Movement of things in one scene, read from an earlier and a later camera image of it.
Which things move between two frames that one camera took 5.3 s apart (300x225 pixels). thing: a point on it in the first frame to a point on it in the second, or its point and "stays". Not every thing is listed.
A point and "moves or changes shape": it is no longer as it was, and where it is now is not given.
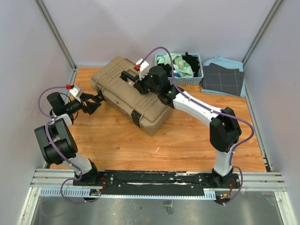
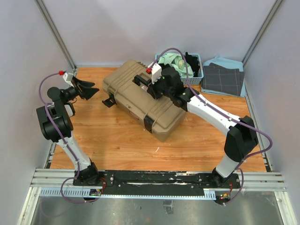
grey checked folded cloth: (217, 79) stays
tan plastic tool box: (115, 82) moves or changes shape
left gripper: (91, 107) to (87, 91)
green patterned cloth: (180, 66) stays
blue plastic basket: (185, 80) stays
